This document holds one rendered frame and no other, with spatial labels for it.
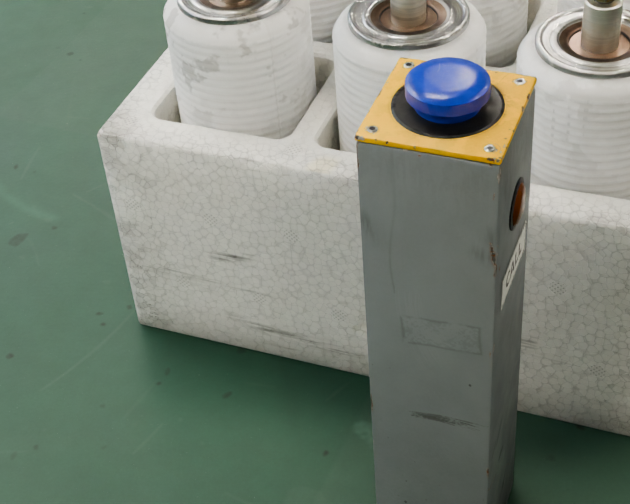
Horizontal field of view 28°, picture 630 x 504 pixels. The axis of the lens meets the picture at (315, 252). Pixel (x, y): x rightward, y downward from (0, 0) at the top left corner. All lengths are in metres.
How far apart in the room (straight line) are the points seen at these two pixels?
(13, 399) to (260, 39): 0.32
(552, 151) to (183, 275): 0.29
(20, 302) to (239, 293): 0.20
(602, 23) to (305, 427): 0.34
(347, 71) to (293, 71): 0.06
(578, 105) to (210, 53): 0.23
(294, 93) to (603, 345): 0.26
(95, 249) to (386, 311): 0.43
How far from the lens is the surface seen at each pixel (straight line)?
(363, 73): 0.77
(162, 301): 0.93
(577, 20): 0.78
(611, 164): 0.76
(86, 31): 1.32
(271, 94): 0.82
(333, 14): 0.92
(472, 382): 0.67
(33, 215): 1.09
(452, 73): 0.60
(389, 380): 0.69
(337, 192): 0.79
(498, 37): 0.89
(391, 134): 0.58
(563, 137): 0.75
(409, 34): 0.77
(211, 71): 0.81
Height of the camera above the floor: 0.66
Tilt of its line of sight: 41 degrees down
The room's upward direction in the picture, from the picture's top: 5 degrees counter-clockwise
